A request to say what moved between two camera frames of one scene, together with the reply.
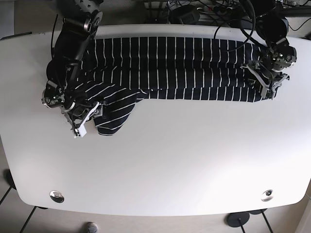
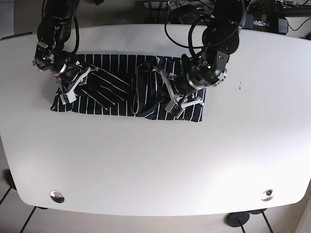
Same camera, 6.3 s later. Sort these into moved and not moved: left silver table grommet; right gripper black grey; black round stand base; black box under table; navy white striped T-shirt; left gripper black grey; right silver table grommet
Moved: left gripper black grey; right gripper black grey; navy white striped T-shirt
Not moved: black round stand base; right silver table grommet; black box under table; left silver table grommet
